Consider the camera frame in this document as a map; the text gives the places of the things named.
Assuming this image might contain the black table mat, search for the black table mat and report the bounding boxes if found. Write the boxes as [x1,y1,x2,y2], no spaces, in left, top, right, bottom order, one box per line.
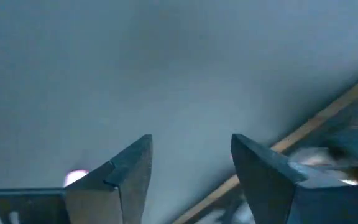
[0,0,358,224]

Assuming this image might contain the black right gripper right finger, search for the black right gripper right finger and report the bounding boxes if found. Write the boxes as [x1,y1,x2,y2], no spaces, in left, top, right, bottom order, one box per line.
[230,133,358,224]

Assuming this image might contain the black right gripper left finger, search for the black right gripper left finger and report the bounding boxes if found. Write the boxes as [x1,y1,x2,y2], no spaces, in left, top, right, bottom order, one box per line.
[63,134,154,224]

